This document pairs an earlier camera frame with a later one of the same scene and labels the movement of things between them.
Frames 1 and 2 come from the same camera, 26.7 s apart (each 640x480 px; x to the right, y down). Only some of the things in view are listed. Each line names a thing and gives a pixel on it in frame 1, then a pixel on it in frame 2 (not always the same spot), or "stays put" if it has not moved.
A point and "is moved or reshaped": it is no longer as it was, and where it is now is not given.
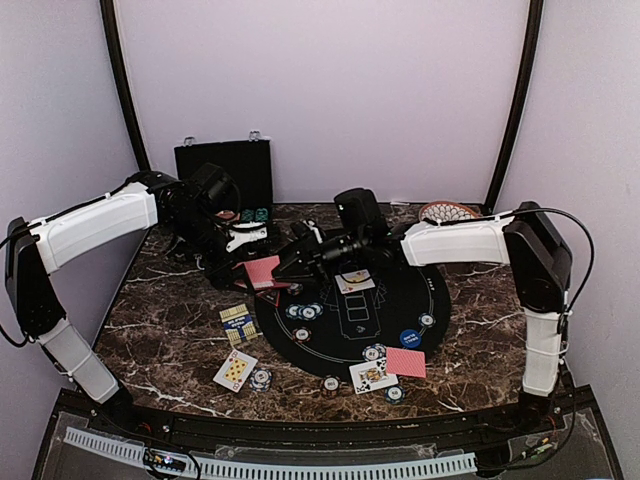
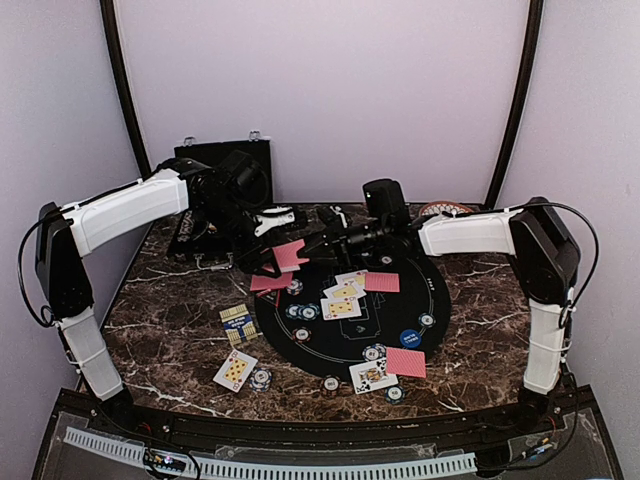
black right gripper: (312, 262) -> (337, 243)
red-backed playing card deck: (261, 271) is moved or reshaped
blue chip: (427, 319) stays put
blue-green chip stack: (394, 394) stays put
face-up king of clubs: (371, 375) stays put
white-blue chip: (295, 288) stays put
